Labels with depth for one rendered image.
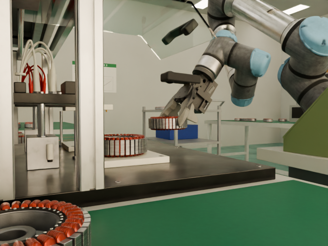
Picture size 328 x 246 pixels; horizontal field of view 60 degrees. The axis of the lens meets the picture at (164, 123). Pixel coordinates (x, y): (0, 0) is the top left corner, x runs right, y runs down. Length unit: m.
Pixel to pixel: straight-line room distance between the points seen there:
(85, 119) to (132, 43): 6.11
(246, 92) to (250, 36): 7.43
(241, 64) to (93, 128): 0.60
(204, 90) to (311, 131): 0.32
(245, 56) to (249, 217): 0.61
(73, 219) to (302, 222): 0.23
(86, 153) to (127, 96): 5.89
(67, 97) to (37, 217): 0.29
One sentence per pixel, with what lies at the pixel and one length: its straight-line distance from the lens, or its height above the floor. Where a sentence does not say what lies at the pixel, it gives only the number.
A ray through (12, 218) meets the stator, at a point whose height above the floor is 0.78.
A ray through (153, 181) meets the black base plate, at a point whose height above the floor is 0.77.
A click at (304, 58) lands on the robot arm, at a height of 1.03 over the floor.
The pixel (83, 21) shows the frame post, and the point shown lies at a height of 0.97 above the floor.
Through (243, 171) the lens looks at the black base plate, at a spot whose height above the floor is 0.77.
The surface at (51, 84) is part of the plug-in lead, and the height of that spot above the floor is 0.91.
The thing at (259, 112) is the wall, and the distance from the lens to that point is 8.35.
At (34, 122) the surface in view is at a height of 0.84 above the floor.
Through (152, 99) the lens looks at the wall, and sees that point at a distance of 6.45.
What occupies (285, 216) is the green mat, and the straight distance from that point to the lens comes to 0.36.
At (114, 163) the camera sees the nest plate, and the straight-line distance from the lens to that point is 0.51.
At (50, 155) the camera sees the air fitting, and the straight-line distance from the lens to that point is 0.51.
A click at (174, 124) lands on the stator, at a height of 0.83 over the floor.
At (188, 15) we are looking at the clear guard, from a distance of 0.58.
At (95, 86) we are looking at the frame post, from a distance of 0.36.
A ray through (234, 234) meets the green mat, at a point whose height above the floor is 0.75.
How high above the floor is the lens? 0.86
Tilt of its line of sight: 2 degrees down
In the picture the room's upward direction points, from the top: straight up
